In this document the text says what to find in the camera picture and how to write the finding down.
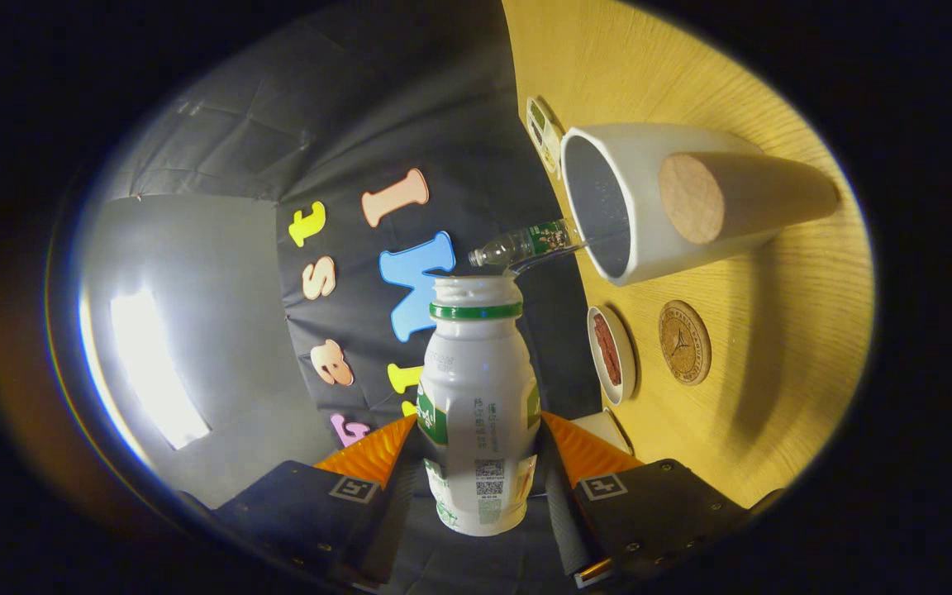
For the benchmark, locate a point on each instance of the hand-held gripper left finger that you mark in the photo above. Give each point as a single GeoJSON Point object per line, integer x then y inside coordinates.
{"type": "Point", "coordinates": [393, 512]}

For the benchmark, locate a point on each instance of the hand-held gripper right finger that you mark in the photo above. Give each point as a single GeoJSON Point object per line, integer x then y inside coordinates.
{"type": "Point", "coordinates": [563, 504]}

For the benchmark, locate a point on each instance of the white juice bottle green label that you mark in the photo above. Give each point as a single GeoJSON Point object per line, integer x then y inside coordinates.
{"type": "Point", "coordinates": [476, 397]}

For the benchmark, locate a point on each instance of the round cork coaster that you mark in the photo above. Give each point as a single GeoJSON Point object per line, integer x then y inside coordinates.
{"type": "Point", "coordinates": [684, 342]}

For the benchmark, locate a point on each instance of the clear plastic water bottle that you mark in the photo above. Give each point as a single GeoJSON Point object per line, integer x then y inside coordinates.
{"type": "Point", "coordinates": [525, 242]}

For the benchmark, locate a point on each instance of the white toaster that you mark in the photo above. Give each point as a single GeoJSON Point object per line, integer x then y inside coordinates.
{"type": "Point", "coordinates": [604, 428]}

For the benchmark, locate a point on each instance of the white bowl with red food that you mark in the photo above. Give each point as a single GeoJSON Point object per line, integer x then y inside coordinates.
{"type": "Point", "coordinates": [611, 355]}

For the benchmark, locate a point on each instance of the white divided plate with grains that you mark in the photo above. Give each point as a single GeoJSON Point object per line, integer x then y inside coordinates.
{"type": "Point", "coordinates": [544, 132]}

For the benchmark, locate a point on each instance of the black backdrop cloth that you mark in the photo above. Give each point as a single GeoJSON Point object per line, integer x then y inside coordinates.
{"type": "Point", "coordinates": [410, 99]}

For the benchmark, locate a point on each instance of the wooden table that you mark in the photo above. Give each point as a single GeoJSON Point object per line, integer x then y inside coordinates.
{"type": "Point", "coordinates": [649, 66]}

